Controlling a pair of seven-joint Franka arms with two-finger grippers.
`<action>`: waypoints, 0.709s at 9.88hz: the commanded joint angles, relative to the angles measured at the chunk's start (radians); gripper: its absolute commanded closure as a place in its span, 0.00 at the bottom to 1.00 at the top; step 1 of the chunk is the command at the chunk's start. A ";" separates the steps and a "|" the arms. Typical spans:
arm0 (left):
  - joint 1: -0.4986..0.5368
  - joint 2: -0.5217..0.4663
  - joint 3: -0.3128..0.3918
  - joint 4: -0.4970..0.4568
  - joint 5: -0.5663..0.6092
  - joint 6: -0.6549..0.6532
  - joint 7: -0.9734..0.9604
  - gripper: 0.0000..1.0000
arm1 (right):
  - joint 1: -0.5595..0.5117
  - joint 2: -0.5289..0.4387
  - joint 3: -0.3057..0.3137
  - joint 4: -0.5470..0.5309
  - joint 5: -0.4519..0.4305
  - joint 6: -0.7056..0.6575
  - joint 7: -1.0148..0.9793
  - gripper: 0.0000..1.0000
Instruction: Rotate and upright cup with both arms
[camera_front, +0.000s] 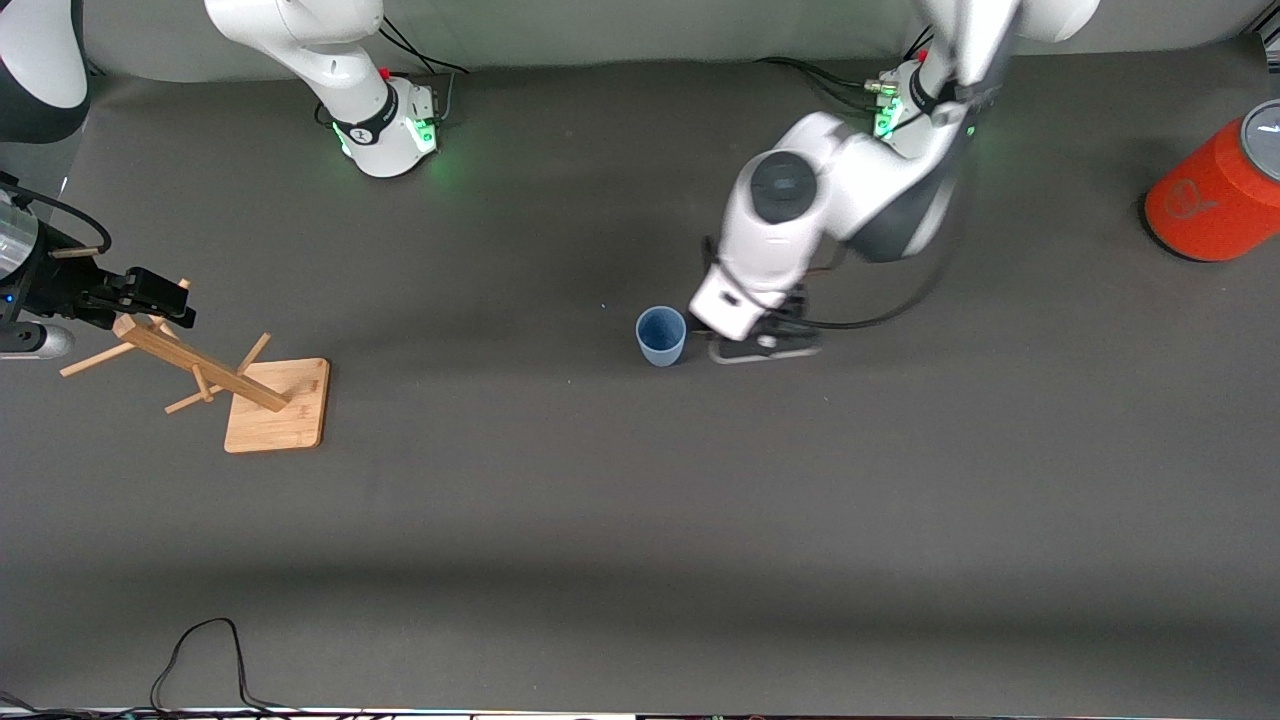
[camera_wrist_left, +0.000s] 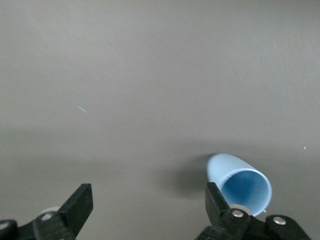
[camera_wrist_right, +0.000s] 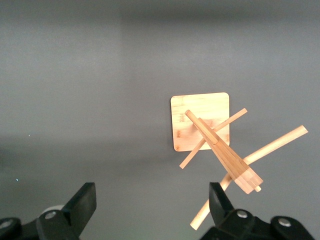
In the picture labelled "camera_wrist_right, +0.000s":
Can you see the wooden mug tree stand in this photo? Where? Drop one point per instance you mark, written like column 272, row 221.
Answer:
column 200, row 107

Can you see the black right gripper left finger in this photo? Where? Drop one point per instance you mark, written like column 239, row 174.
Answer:
column 82, row 205

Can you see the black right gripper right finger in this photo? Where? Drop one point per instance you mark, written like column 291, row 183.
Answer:
column 218, row 205

